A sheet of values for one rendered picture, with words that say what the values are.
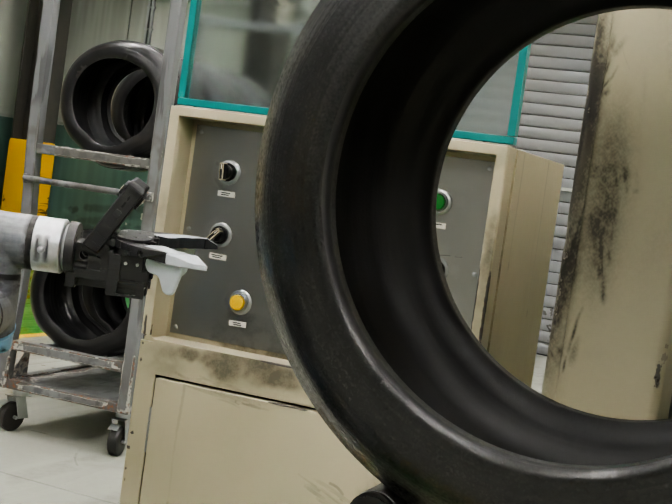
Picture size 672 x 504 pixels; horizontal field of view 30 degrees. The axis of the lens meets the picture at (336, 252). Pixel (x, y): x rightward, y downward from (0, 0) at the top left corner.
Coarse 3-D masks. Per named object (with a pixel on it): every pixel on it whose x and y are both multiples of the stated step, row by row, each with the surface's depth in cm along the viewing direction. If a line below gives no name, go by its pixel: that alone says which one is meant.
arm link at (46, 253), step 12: (36, 228) 169; (48, 228) 169; (60, 228) 169; (36, 240) 168; (48, 240) 168; (60, 240) 169; (36, 252) 169; (48, 252) 168; (60, 252) 169; (36, 264) 170; (48, 264) 169; (60, 264) 170
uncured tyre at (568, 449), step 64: (320, 0) 109; (384, 0) 103; (448, 0) 126; (512, 0) 127; (576, 0) 126; (640, 0) 123; (320, 64) 105; (384, 64) 127; (448, 64) 130; (320, 128) 105; (384, 128) 131; (448, 128) 131; (256, 192) 111; (320, 192) 104; (384, 192) 132; (320, 256) 104; (384, 256) 132; (320, 320) 105; (384, 320) 130; (448, 320) 130; (320, 384) 106; (384, 384) 102; (448, 384) 130; (512, 384) 128; (384, 448) 103; (448, 448) 100; (512, 448) 126; (576, 448) 125; (640, 448) 123
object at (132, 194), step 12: (132, 180) 169; (120, 192) 169; (132, 192) 168; (144, 192) 168; (120, 204) 168; (132, 204) 168; (108, 216) 168; (120, 216) 168; (96, 228) 169; (108, 228) 169; (84, 240) 169; (96, 240) 169; (96, 252) 170
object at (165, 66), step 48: (48, 0) 500; (48, 48) 501; (96, 48) 506; (144, 48) 500; (96, 96) 536; (144, 96) 573; (96, 144) 504; (144, 144) 497; (48, 288) 532; (96, 288) 567; (48, 336) 514; (96, 336) 536; (144, 336) 500; (0, 384) 508; (48, 384) 514; (96, 384) 530
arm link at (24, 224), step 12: (0, 216) 170; (12, 216) 170; (24, 216) 170; (36, 216) 171; (0, 228) 168; (12, 228) 168; (24, 228) 169; (0, 240) 168; (12, 240) 168; (24, 240) 168; (0, 252) 168; (12, 252) 169; (24, 252) 168; (0, 264) 169; (12, 264) 170; (24, 264) 170
